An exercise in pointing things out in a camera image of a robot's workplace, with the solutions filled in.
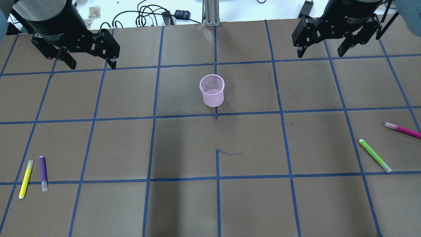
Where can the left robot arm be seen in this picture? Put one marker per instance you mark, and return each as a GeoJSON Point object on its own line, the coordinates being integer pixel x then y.
{"type": "Point", "coordinates": [48, 51]}

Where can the purple marker pen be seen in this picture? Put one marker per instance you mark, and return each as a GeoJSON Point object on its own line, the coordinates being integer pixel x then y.
{"type": "Point", "coordinates": [43, 174]}

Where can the pink mesh cup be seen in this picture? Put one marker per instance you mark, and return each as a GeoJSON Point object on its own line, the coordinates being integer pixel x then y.
{"type": "Point", "coordinates": [212, 88]}

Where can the pink marker pen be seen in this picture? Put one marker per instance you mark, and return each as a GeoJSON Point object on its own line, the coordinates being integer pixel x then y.
{"type": "Point", "coordinates": [403, 130]}

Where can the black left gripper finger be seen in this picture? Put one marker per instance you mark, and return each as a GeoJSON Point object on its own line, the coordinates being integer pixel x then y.
{"type": "Point", "coordinates": [111, 61]}
{"type": "Point", "coordinates": [66, 57]}

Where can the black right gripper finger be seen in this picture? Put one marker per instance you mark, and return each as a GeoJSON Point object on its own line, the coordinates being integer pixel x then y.
{"type": "Point", "coordinates": [301, 50]}
{"type": "Point", "coordinates": [348, 43]}

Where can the black power adapter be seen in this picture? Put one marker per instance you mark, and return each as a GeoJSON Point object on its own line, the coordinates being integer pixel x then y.
{"type": "Point", "coordinates": [182, 14]}

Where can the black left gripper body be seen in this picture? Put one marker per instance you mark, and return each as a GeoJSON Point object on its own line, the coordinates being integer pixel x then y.
{"type": "Point", "coordinates": [52, 18]}

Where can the snack bag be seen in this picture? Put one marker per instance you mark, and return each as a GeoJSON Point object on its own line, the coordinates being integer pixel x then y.
{"type": "Point", "coordinates": [94, 12]}

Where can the green marker pen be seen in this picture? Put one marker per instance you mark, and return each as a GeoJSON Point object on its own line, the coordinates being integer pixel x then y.
{"type": "Point", "coordinates": [375, 156]}

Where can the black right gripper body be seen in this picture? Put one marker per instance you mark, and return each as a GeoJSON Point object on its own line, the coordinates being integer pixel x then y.
{"type": "Point", "coordinates": [353, 11]}

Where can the yellow marker pen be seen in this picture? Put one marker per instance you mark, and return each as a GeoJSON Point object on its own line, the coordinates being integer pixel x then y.
{"type": "Point", "coordinates": [26, 179]}

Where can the aluminium frame post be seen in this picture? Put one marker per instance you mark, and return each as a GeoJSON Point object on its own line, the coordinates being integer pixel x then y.
{"type": "Point", "coordinates": [211, 13]}

